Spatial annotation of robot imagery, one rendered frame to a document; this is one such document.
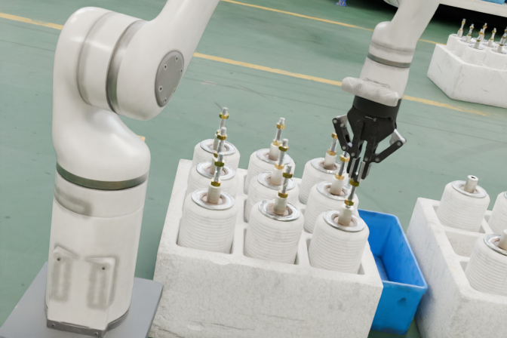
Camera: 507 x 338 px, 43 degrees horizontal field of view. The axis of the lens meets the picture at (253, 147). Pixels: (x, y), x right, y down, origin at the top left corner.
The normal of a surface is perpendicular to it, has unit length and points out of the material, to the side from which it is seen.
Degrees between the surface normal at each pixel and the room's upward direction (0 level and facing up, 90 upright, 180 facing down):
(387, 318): 92
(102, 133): 34
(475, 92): 90
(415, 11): 107
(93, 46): 62
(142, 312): 0
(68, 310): 90
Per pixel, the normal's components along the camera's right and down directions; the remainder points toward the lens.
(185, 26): 0.90, 0.10
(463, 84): 0.05, 0.39
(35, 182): 0.18, -0.91
